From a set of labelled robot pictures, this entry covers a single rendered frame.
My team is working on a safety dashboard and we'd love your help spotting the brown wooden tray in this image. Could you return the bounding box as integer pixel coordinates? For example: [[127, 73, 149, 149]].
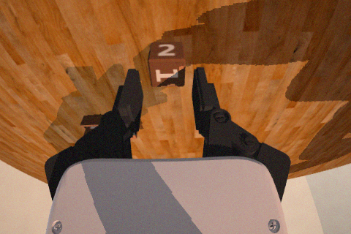
[[80, 115, 137, 139]]

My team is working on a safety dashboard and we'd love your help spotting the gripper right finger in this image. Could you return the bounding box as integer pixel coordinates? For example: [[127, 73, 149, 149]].
[[192, 67, 291, 202]]

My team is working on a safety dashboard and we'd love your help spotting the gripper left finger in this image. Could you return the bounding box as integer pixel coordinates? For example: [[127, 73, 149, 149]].
[[45, 69, 143, 200]]

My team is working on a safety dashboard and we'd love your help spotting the brown number cube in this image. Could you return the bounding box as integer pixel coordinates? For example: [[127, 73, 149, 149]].
[[84, 127, 95, 135], [148, 42, 186, 87]]

